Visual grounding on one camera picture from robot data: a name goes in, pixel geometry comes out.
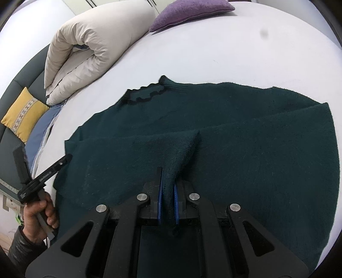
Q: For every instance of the purple pillow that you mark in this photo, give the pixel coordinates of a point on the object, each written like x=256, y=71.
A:
x=187, y=12

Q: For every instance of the blue pillow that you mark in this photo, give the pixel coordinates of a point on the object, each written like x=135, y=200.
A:
x=41, y=131

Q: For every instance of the grey padded headboard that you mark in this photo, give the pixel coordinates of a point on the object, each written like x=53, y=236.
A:
x=29, y=77

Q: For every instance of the white wall socket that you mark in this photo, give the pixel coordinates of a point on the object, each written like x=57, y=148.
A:
x=10, y=203

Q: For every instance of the yellow patterned cushion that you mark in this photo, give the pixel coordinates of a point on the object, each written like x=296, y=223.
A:
x=22, y=115

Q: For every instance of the person's left forearm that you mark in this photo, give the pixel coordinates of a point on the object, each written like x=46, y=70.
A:
x=22, y=251

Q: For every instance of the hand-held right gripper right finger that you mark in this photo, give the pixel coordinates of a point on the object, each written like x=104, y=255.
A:
x=176, y=204

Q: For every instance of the person's left hand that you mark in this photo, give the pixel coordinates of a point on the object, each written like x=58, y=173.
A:
x=33, y=221

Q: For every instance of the dark green knit sweater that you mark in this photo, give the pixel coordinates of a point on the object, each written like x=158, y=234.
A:
x=240, y=139

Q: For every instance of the rolled beige duvet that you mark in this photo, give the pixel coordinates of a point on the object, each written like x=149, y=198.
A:
x=90, y=45

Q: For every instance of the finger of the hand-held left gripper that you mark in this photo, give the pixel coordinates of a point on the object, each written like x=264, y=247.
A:
x=63, y=161

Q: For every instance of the bed with white sheet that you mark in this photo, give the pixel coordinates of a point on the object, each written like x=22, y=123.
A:
x=213, y=53

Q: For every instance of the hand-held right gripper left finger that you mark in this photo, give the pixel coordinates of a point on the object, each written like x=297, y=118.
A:
x=160, y=203

